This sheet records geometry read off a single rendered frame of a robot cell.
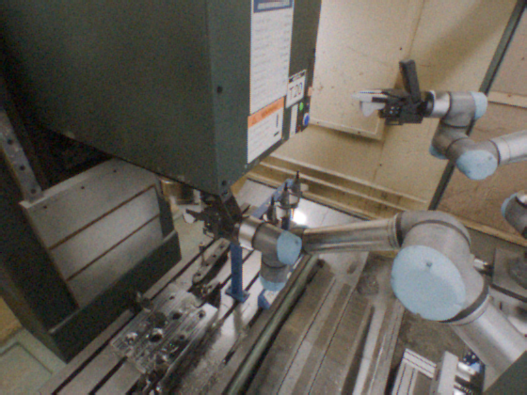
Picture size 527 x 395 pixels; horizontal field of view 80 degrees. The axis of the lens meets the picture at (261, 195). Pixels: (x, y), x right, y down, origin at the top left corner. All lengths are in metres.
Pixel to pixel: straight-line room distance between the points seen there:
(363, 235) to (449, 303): 0.26
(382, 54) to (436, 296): 1.16
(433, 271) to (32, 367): 1.65
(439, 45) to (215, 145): 1.15
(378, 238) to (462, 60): 0.95
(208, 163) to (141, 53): 0.22
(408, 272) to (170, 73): 0.53
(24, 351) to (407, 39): 2.13
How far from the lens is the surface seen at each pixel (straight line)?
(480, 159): 0.94
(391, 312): 1.58
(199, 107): 0.56
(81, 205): 1.24
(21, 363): 1.87
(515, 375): 0.33
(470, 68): 1.55
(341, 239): 0.82
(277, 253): 0.77
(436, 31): 1.54
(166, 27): 0.57
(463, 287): 0.62
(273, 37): 0.69
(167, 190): 0.82
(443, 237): 0.66
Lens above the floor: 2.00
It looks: 35 degrees down
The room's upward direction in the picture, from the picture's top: 2 degrees clockwise
